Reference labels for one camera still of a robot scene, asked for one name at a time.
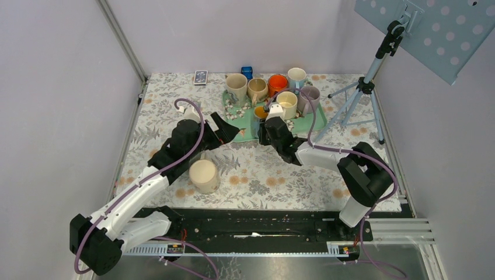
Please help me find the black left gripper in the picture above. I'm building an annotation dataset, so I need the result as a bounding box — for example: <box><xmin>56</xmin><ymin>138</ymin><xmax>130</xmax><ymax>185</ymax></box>
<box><xmin>186</xmin><ymin>112</ymin><xmax>239</xmax><ymax>160</ymax></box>

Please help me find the playing card box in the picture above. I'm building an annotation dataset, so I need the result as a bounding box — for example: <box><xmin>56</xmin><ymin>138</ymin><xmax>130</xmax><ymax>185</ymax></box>
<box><xmin>193</xmin><ymin>70</ymin><xmax>208</xmax><ymax>86</ymax></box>

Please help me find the blue toy car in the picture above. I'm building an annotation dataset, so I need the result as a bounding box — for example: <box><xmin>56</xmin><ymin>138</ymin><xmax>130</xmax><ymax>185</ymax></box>
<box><xmin>240</xmin><ymin>66</ymin><xmax>253</xmax><ymax>80</ymax></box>

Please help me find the orange mug with black handle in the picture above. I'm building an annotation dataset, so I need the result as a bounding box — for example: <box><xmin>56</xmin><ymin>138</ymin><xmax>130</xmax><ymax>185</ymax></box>
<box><xmin>268</xmin><ymin>74</ymin><xmax>288</xmax><ymax>98</ymax></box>

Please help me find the light blue tripod stand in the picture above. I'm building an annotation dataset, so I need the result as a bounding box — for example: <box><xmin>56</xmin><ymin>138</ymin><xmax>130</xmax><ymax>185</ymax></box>
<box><xmin>316</xmin><ymin>20</ymin><xmax>405</xmax><ymax>145</ymax></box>

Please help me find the round beige glazed mug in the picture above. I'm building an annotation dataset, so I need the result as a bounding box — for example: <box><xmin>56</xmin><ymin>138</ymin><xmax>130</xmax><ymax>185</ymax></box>
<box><xmin>247</xmin><ymin>78</ymin><xmax>269</xmax><ymax>107</ymax></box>

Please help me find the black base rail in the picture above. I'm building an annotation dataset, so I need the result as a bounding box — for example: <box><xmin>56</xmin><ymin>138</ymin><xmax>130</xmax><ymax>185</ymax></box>
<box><xmin>135</xmin><ymin>206</ymin><xmax>373</xmax><ymax>245</ymax></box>

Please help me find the blue dotted panel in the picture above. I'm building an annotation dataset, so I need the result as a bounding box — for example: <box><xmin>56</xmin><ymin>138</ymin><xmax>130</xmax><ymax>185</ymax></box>
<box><xmin>354</xmin><ymin>0</ymin><xmax>494</xmax><ymax>85</ymax></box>

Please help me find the white slotted cable duct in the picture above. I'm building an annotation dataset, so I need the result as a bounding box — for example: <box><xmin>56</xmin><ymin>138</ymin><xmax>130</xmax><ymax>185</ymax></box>
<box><xmin>124</xmin><ymin>240</ymin><xmax>349</xmax><ymax>258</ymax></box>

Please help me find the green floral bird tray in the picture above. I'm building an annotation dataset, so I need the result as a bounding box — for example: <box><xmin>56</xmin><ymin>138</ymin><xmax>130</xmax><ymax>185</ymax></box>
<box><xmin>222</xmin><ymin>90</ymin><xmax>313</xmax><ymax>142</ymax></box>

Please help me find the light blue faceted mug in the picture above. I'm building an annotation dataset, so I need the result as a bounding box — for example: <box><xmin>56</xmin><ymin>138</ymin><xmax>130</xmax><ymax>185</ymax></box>
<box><xmin>287</xmin><ymin>67</ymin><xmax>310</xmax><ymax>95</ymax></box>

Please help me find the beige cartoon print mug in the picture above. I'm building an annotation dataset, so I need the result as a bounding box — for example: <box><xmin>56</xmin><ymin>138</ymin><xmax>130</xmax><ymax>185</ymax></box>
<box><xmin>189</xmin><ymin>159</ymin><xmax>220</xmax><ymax>194</ymax></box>

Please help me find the lilac mug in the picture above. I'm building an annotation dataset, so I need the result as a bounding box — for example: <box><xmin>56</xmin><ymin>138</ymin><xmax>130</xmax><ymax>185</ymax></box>
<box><xmin>297</xmin><ymin>86</ymin><xmax>320</xmax><ymax>117</ymax></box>

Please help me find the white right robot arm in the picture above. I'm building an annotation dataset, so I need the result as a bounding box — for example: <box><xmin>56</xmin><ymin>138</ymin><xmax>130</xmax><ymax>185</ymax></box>
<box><xmin>261</xmin><ymin>117</ymin><xmax>397</xmax><ymax>240</ymax></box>

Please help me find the cream yellow mug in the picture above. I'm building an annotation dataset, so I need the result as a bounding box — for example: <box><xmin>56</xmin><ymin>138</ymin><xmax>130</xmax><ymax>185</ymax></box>
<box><xmin>276</xmin><ymin>91</ymin><xmax>298</xmax><ymax>120</ymax></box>

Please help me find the beige seahorse print mug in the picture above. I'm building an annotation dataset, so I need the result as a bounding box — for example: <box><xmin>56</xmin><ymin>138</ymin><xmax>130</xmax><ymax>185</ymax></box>
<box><xmin>225</xmin><ymin>73</ymin><xmax>248</xmax><ymax>107</ymax></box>

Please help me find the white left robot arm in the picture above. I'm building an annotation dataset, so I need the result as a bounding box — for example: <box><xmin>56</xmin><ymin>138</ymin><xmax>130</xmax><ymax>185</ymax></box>
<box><xmin>69</xmin><ymin>113</ymin><xmax>240</xmax><ymax>276</ymax></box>

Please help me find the blue butterfly mug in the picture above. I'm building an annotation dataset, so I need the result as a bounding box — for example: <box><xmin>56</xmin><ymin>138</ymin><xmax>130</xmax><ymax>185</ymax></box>
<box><xmin>250</xmin><ymin>106</ymin><xmax>268</xmax><ymax>138</ymax></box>

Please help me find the floral tablecloth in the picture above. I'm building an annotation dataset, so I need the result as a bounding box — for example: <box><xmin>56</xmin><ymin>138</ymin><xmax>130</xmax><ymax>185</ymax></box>
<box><xmin>116</xmin><ymin>73</ymin><xmax>389</xmax><ymax>211</ymax></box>

